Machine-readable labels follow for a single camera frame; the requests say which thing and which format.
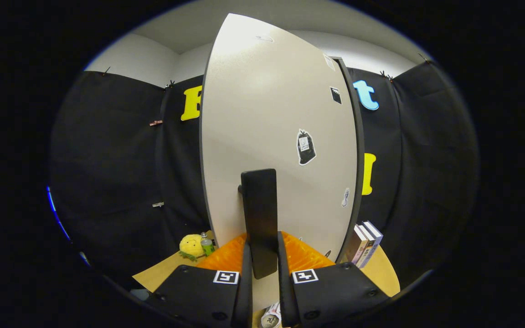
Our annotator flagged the white canvas shoe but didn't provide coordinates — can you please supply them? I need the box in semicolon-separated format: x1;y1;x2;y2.
260;302;282;328

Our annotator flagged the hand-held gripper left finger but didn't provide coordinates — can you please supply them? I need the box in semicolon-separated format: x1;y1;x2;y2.
146;232;254;328

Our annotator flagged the grey shoe cabinet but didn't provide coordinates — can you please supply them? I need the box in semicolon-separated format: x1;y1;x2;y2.
333;57;365;262

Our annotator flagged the black door handle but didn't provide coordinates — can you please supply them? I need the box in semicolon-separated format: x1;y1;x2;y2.
240;169;278;280

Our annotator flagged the black backdrop cloth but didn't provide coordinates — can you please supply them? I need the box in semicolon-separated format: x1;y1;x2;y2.
48;59;479;292

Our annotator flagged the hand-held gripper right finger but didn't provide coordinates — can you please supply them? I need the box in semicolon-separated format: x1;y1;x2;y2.
277;231;391;328

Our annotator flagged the yellow pineapple plush toy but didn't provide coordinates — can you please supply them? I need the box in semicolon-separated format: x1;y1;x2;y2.
179;234;206;261

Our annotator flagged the green label drink bottle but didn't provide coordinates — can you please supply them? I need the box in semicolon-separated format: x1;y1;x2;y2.
200;232;216;256

